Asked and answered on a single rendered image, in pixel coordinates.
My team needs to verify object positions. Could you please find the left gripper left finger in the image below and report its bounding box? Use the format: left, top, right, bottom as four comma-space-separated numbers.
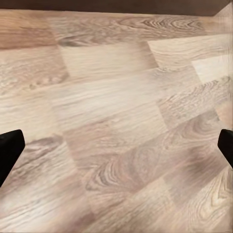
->
0, 129, 25, 187

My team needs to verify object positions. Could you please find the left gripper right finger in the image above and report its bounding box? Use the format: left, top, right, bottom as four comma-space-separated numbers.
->
217, 129, 233, 168

